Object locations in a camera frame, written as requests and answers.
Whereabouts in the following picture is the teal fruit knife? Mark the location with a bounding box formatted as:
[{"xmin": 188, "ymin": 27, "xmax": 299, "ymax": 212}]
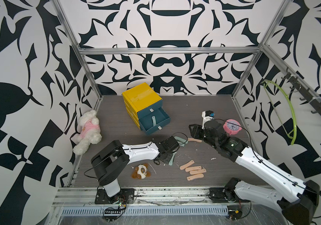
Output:
[
  {"xmin": 169, "ymin": 152, "xmax": 176, "ymax": 166},
  {"xmin": 174, "ymin": 137, "xmax": 188, "ymax": 145},
  {"xmin": 152, "ymin": 116, "xmax": 157, "ymax": 126}
]

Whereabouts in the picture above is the teal top drawer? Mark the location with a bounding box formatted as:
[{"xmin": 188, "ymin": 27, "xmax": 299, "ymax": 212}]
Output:
[{"xmin": 137, "ymin": 99, "xmax": 163, "ymax": 120}]

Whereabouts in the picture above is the yellow drawer cabinet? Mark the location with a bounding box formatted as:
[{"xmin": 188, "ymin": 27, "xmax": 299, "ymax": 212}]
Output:
[{"xmin": 122, "ymin": 83, "xmax": 162, "ymax": 130}]

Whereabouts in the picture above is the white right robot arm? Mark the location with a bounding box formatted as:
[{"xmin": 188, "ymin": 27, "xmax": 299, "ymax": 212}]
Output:
[{"xmin": 189, "ymin": 120, "xmax": 320, "ymax": 225}]

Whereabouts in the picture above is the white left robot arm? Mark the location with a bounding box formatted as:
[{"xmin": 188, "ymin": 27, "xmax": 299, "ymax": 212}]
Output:
[{"xmin": 91, "ymin": 136, "xmax": 180, "ymax": 198}]

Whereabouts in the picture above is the pink alarm clock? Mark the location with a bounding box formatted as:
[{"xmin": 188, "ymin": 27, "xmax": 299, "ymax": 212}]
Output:
[{"xmin": 223, "ymin": 119, "xmax": 243, "ymax": 136}]

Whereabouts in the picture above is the brown white plush toy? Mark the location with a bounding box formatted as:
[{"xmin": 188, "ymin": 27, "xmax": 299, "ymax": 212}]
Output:
[{"xmin": 131, "ymin": 163, "xmax": 151, "ymax": 180}]

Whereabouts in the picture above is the white plush dog pink shirt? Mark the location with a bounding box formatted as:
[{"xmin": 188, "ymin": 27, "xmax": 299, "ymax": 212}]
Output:
[{"xmin": 73, "ymin": 110, "xmax": 102, "ymax": 155}]

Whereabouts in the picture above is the green toy bow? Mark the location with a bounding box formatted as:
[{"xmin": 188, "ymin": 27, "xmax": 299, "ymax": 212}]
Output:
[{"xmin": 261, "ymin": 80, "xmax": 298, "ymax": 145}]

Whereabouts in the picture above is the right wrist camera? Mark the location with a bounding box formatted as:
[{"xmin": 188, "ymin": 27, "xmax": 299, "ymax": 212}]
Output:
[{"xmin": 202, "ymin": 110, "xmax": 215, "ymax": 129}]

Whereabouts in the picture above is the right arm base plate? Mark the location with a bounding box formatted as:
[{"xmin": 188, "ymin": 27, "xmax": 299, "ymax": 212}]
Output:
[{"xmin": 208, "ymin": 187, "xmax": 250, "ymax": 203}]

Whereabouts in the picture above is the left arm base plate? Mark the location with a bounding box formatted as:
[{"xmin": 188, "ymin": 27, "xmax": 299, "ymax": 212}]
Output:
[{"xmin": 94, "ymin": 188, "xmax": 135, "ymax": 204}]

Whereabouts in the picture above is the black wall hook rack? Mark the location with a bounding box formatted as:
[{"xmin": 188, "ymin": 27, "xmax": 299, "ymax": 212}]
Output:
[{"xmin": 280, "ymin": 67, "xmax": 321, "ymax": 116}]

